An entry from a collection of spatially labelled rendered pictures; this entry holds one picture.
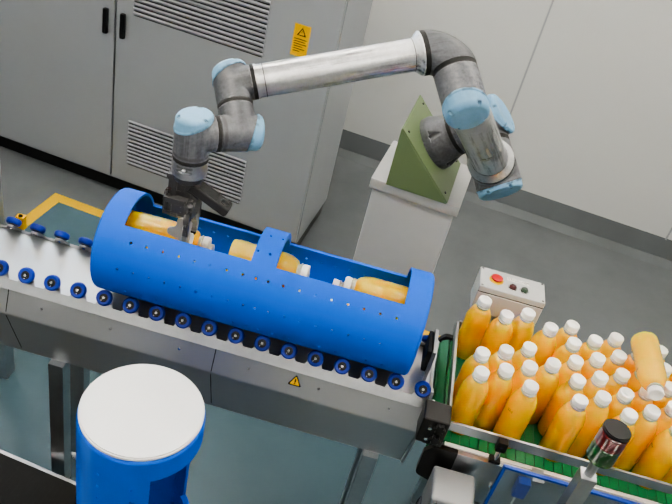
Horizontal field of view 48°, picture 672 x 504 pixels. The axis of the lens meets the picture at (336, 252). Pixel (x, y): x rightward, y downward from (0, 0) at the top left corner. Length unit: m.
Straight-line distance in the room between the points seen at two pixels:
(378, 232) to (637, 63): 2.29
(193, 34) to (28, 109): 1.13
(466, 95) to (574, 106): 2.76
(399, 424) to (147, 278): 0.78
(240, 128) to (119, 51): 2.08
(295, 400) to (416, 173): 0.88
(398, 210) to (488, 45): 2.10
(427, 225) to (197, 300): 0.99
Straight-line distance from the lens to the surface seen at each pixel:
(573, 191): 4.89
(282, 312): 1.93
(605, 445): 1.78
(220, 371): 2.14
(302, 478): 3.01
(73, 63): 4.07
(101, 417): 1.77
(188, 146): 1.85
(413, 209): 2.64
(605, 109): 4.67
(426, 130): 2.60
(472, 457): 2.07
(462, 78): 1.95
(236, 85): 1.93
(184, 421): 1.77
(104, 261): 2.03
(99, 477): 1.79
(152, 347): 2.17
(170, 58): 3.76
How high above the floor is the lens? 2.40
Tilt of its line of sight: 36 degrees down
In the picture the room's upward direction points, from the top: 14 degrees clockwise
